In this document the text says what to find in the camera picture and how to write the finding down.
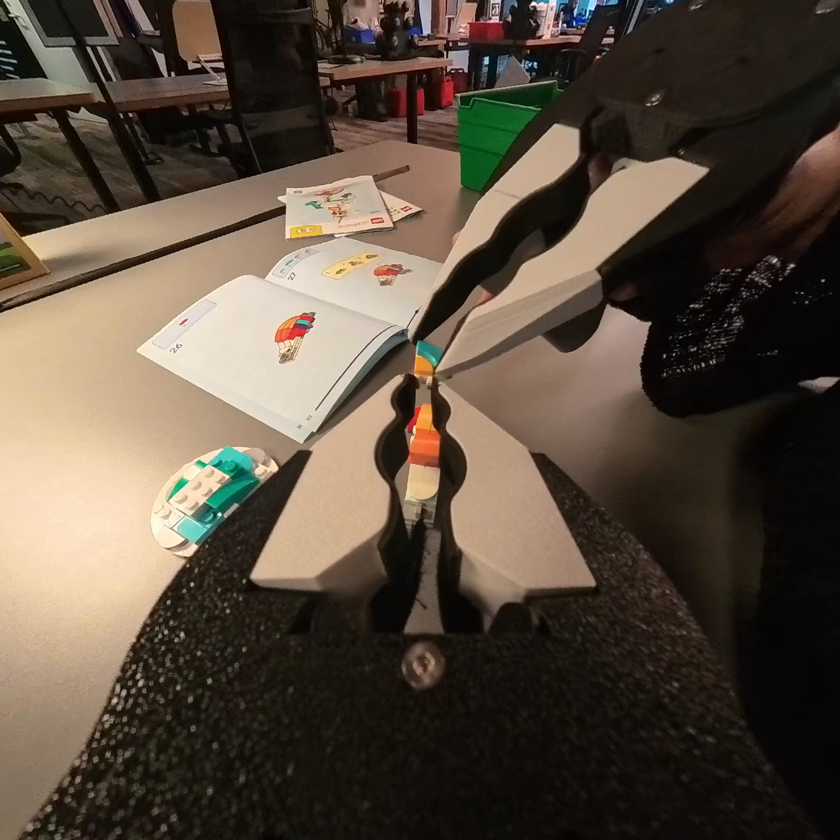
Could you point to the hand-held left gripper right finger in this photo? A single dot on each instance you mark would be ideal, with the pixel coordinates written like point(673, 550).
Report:
point(518, 518)

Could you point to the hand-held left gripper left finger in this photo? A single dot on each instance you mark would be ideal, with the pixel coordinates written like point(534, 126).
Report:
point(328, 518)

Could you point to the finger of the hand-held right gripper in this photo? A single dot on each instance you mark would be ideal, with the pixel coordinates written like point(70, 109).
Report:
point(518, 177)
point(630, 210)

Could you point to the orange lego balloon build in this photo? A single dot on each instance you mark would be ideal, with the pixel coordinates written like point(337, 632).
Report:
point(423, 449)

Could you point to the teal curved lego piece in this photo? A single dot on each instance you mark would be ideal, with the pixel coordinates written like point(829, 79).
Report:
point(426, 349)

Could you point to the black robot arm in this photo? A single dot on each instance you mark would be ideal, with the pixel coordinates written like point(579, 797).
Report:
point(523, 19)
point(396, 33)

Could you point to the small white lego leaflet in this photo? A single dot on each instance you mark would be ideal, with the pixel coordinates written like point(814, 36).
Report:
point(403, 208)

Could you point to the white round lego base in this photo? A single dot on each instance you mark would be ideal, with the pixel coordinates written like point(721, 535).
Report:
point(210, 485)

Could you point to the lego leaflet with yellow corner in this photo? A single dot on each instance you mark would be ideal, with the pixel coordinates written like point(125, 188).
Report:
point(341, 216)

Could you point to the lego set box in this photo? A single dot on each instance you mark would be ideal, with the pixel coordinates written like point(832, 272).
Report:
point(19, 256)

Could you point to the person's right hand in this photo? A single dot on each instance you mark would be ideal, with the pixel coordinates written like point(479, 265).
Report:
point(787, 210)

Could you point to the green plastic bin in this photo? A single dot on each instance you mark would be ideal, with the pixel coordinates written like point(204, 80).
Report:
point(492, 138)

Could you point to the white paper sign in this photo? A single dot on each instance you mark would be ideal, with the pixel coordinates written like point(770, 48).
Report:
point(512, 75)

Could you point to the red plastic container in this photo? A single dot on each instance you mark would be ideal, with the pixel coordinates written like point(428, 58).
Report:
point(443, 92)
point(407, 102)

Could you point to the red plastic tray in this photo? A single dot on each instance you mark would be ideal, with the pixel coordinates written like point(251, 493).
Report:
point(485, 31)

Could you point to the wooden office desk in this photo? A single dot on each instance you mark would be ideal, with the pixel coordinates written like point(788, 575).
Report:
point(394, 65)
point(46, 92)

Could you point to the open instruction booklet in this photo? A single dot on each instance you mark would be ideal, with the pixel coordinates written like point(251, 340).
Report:
point(216, 367)

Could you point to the black mesh office chair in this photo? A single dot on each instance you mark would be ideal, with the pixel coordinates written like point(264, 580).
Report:
point(275, 79)

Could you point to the person's black knit sweater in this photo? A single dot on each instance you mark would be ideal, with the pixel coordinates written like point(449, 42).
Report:
point(800, 590)

